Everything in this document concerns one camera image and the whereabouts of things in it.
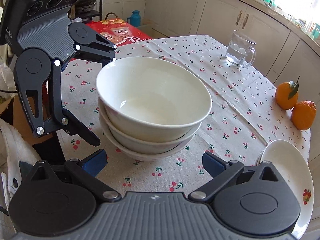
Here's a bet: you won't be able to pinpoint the teal thermos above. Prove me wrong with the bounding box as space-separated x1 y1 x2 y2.
127 10 141 28

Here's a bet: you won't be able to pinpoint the white deep plate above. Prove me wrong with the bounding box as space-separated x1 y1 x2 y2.
258 139 314 239

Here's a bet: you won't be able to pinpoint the cherry print tablecloth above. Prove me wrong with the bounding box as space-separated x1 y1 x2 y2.
56 34 312 196

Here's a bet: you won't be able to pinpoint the red cardboard box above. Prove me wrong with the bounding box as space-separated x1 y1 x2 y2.
64 18 153 66

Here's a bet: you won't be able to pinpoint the orange with leaf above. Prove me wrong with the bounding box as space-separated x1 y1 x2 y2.
275 76 300 110

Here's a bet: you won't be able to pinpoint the bumpy orange without leaf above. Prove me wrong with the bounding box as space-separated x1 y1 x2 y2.
291 101 317 131

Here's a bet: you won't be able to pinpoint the large white fruit-print plate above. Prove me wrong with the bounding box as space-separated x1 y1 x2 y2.
255 150 264 166

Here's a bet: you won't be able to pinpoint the glass mug with water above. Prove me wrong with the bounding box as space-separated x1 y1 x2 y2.
225 30 256 68

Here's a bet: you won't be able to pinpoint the white ceramic bowl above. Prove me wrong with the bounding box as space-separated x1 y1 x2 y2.
95 56 212 142
98 99 202 156

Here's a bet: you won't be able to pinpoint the white bowl pink flowers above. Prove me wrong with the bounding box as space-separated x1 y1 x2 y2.
99 114 196 162

